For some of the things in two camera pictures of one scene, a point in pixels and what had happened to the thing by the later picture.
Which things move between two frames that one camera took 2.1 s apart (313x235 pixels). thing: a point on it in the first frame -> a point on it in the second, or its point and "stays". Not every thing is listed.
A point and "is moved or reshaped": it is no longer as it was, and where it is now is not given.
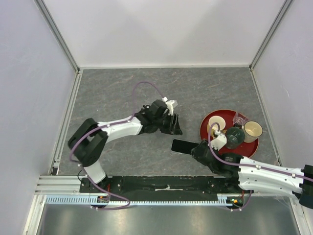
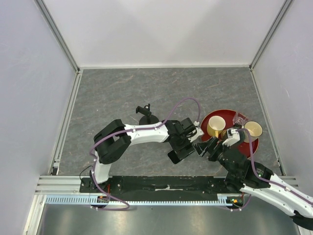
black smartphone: [183, 146] is moved or reshaped
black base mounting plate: [159, 188] stays
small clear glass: [239, 118] stays
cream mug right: [253, 130] stays
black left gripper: [174, 129] -> [181, 151]
